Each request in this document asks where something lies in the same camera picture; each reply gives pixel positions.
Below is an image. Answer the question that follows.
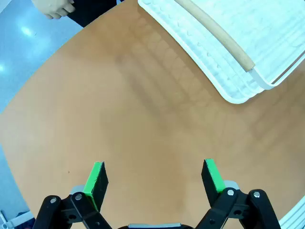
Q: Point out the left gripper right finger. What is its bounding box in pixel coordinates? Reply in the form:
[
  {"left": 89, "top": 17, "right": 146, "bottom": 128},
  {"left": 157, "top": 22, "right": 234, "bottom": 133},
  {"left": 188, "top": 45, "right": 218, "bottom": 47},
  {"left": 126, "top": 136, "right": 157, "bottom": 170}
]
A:
[{"left": 195, "top": 158, "right": 282, "bottom": 229}]

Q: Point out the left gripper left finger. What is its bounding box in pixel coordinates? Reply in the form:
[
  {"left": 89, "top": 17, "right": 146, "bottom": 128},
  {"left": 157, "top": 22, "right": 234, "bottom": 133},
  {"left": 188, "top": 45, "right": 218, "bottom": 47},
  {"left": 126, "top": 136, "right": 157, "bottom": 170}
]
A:
[{"left": 32, "top": 161, "right": 112, "bottom": 229}]

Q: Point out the white wire dish rack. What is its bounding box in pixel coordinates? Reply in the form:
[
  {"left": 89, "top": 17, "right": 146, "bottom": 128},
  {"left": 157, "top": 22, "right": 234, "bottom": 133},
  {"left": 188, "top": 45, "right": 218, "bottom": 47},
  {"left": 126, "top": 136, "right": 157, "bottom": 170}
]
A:
[{"left": 175, "top": 0, "right": 305, "bottom": 91}]

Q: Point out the person's right hand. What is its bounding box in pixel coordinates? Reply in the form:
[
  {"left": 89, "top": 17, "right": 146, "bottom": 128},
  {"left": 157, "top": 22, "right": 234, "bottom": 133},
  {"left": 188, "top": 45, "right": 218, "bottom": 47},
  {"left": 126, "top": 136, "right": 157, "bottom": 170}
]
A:
[{"left": 31, "top": 0, "right": 76, "bottom": 20}]

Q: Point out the white equipment stand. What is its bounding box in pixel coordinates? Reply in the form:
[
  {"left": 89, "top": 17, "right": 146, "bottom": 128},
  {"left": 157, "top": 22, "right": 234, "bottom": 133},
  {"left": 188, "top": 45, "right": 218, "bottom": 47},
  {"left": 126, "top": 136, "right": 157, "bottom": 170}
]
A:
[{"left": 0, "top": 209, "right": 34, "bottom": 229}]

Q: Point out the person in black T-shirt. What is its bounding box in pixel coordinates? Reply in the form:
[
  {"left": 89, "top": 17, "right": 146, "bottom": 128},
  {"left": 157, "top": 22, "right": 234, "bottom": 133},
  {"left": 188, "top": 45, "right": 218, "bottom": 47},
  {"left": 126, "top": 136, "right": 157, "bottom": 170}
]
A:
[{"left": 66, "top": 0, "right": 125, "bottom": 28}]

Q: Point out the white ribbed frame profile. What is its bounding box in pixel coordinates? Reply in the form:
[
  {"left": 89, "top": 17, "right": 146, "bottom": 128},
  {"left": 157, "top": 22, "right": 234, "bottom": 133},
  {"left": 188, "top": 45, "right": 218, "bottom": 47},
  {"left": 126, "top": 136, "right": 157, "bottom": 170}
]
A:
[{"left": 278, "top": 197, "right": 305, "bottom": 229}]

